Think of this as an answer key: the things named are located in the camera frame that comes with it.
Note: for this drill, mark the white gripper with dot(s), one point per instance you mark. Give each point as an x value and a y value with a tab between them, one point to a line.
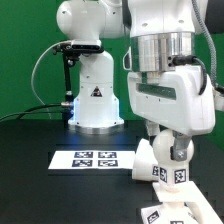
174	102

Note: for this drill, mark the white lamp shade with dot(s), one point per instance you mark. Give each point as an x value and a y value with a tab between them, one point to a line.
145	165

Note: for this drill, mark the white lamp bulb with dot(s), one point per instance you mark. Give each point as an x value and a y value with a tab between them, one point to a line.
172	174

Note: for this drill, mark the white lamp base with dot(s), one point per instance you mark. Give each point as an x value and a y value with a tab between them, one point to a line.
185	206

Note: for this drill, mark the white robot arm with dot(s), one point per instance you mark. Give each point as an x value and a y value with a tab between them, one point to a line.
161	38

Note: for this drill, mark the white marker sheet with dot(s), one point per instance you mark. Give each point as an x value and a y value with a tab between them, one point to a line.
92	159

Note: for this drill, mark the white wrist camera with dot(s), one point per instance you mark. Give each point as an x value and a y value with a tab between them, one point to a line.
127	60

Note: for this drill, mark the black camera stand pole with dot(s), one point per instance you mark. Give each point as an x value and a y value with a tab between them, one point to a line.
68	86

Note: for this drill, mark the black camera on stand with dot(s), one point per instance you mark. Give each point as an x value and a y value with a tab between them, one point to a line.
78	47

